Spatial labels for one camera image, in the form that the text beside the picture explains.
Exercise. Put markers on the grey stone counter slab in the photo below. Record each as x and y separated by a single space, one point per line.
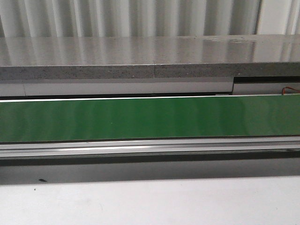
58 58

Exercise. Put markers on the green conveyor belt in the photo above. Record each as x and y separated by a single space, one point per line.
145 118

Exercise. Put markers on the white corrugated curtain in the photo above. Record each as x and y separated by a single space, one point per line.
147 18

